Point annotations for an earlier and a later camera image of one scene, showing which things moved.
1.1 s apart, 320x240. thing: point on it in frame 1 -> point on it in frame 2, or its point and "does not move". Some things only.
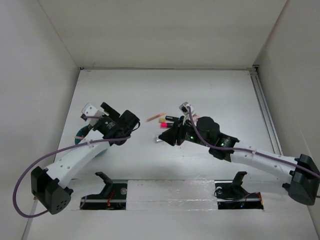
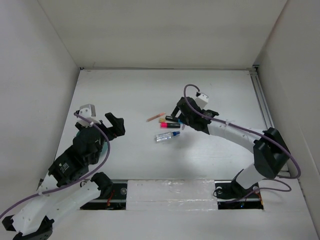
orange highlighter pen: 155,116 does not move
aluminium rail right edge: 265,110 does not move
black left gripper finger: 111,112 -> 118,124
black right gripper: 170,135 -> 182,117
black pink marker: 164,125 does not move
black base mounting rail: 229,196 does not move
